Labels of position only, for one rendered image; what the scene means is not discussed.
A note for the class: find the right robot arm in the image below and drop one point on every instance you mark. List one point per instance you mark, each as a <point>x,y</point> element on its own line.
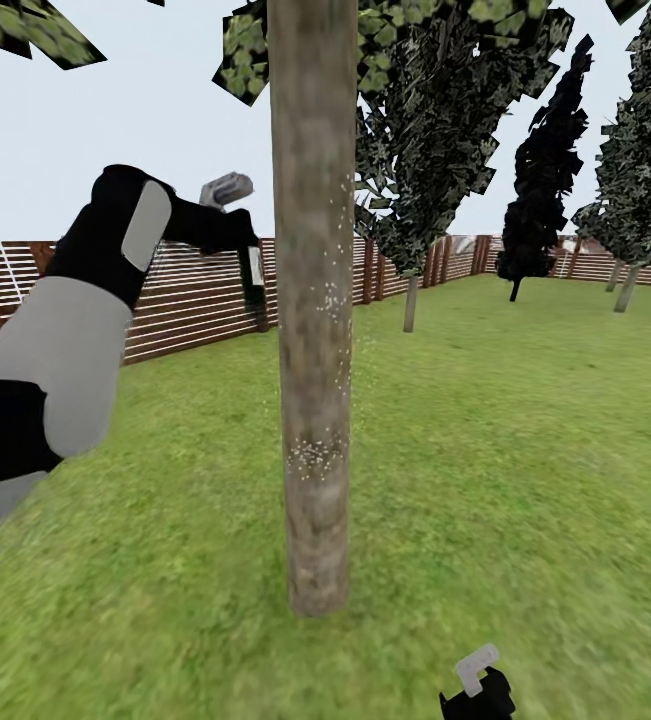
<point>485,698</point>

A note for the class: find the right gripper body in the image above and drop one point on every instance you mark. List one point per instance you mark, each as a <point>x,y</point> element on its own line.
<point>495,694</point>

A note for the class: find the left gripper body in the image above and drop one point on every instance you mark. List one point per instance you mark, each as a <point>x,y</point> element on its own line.
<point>224,232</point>

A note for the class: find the pesticide atomizer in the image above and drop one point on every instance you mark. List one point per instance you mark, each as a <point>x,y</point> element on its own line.
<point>252,275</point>

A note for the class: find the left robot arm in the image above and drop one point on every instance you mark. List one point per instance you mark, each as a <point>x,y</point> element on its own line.
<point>70,332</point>

